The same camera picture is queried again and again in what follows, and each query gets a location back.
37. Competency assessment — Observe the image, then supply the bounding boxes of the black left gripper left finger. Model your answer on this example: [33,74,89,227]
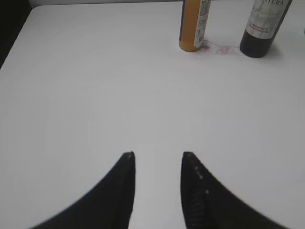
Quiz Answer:
[35,152,136,229]

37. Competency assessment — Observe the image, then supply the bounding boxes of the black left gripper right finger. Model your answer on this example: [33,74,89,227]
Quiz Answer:
[182,152,283,229]

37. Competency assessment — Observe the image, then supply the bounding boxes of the orange juice bottle white cap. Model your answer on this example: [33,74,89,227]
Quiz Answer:
[179,0,211,52]

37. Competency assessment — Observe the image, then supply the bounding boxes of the dark red wine bottle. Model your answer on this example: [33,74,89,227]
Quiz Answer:
[240,0,292,58]

